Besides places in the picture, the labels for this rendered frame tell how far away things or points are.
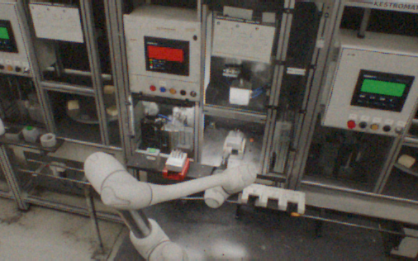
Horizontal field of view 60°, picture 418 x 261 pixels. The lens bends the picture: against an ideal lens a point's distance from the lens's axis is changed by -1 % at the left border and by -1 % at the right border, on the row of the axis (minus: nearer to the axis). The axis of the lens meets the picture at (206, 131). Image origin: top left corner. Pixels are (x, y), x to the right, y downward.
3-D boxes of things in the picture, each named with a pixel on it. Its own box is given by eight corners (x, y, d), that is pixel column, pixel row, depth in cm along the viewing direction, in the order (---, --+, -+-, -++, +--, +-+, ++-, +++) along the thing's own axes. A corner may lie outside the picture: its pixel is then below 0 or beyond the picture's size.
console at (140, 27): (128, 94, 215) (121, 16, 188) (145, 73, 238) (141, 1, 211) (197, 104, 208) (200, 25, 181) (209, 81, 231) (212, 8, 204)
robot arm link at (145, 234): (153, 270, 193) (130, 244, 206) (176, 249, 199) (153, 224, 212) (93, 189, 138) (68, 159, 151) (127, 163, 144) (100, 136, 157)
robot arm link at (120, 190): (157, 188, 143) (138, 170, 151) (119, 189, 129) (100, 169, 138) (144, 215, 146) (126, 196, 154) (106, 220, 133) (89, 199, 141)
